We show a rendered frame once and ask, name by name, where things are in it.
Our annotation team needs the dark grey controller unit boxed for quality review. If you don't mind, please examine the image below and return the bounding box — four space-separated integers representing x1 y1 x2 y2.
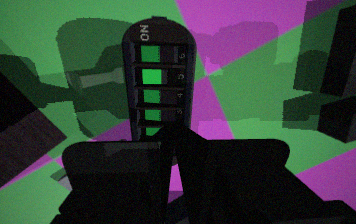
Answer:
121 16 197 141

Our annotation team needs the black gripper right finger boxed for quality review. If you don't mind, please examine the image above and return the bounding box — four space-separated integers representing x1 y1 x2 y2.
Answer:
174 121 290 224

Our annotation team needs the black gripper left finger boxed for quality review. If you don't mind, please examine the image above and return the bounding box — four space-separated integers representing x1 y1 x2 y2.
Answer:
61 121 174 224

